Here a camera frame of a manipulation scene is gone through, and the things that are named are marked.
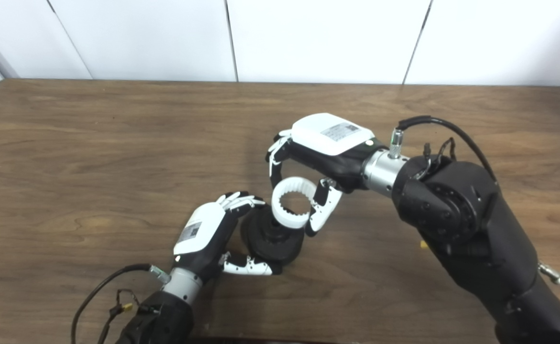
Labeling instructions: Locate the round black stepped part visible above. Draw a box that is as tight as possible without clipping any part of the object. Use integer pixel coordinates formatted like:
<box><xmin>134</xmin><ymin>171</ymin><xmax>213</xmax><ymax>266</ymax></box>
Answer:
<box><xmin>240</xmin><ymin>206</ymin><xmax>305</xmax><ymax>267</ymax></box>

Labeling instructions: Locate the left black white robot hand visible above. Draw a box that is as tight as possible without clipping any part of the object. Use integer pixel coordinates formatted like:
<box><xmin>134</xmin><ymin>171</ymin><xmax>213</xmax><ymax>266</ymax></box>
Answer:
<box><xmin>172</xmin><ymin>191</ymin><xmax>283</xmax><ymax>283</ymax></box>

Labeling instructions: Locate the black robot torso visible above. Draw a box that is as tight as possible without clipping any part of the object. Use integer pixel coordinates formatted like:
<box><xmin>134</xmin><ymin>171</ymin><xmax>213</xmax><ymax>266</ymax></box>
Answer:
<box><xmin>199</xmin><ymin>337</ymin><xmax>343</xmax><ymax>344</ymax></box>

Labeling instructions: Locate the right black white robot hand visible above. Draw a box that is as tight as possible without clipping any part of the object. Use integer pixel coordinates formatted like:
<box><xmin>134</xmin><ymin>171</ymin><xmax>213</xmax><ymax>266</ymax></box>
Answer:
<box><xmin>266</xmin><ymin>113</ymin><xmax>388</xmax><ymax>237</ymax></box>

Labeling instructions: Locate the right thin wire yellow plug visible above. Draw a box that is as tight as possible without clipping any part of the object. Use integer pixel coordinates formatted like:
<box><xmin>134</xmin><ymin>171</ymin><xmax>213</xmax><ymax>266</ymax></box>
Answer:
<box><xmin>420</xmin><ymin>138</ymin><xmax>457</xmax><ymax>249</ymax></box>

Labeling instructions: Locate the left thin wire yellow plug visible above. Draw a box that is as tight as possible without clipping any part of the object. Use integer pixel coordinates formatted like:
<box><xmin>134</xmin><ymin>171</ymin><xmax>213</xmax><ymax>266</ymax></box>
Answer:
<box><xmin>97</xmin><ymin>289</ymin><xmax>161</xmax><ymax>344</ymax></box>

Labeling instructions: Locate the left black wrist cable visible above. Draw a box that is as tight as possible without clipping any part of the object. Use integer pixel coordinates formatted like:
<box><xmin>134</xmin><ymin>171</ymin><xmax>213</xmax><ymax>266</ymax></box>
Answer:
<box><xmin>71</xmin><ymin>264</ymin><xmax>172</xmax><ymax>344</ymax></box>

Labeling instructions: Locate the white toothed ring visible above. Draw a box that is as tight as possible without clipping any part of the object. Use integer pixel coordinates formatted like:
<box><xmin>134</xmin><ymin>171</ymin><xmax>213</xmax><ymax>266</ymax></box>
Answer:
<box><xmin>271</xmin><ymin>176</ymin><xmax>318</xmax><ymax>228</ymax></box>

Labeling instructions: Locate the thin wire yellow plug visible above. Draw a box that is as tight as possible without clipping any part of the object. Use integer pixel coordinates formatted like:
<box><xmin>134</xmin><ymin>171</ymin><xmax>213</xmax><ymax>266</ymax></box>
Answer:
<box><xmin>97</xmin><ymin>289</ymin><xmax>161</xmax><ymax>344</ymax></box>
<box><xmin>420</xmin><ymin>138</ymin><xmax>457</xmax><ymax>249</ymax></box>

